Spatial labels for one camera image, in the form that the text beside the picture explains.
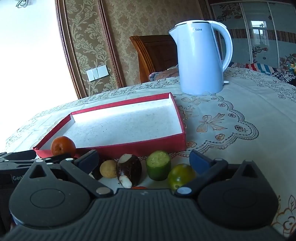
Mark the orange tangerine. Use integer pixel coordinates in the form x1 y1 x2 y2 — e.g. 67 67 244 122
51 136 77 157

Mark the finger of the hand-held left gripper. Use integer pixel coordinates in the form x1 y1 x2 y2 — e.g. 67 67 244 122
35 153 73 164

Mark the green cucumber piece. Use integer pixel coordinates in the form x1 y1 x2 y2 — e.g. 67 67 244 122
146 150 172 181

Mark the brown wooden wall moulding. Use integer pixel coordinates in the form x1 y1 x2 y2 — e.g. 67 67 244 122
55 0 127 99

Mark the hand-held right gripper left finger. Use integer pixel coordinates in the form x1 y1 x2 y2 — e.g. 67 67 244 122
28 149 114 199

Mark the white electric kettle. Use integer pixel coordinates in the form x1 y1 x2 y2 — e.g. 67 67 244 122
168 20 233 95

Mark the pink crumpled blanket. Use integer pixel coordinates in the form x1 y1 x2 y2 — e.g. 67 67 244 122
148 64 180 82

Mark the white wall switch panel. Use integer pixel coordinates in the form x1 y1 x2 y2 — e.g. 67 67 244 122
87 65 109 82

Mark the small yellow potato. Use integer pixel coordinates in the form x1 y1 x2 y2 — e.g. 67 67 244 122
100 159 118 179

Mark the striped colourful bedding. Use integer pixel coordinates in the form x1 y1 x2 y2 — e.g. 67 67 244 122
231 61 296 88

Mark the cream embroidered tablecloth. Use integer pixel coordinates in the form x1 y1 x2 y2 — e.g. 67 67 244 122
5 67 296 237

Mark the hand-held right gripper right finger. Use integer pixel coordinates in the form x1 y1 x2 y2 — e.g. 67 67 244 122
174 149 263 199

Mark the green tangerine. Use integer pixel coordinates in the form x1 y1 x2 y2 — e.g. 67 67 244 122
167 164 197 191

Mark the red shallow cardboard box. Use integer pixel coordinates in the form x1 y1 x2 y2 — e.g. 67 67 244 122
33 92 187 159

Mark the floral sliding door wardrobe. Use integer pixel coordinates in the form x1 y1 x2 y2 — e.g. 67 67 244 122
209 0 296 70

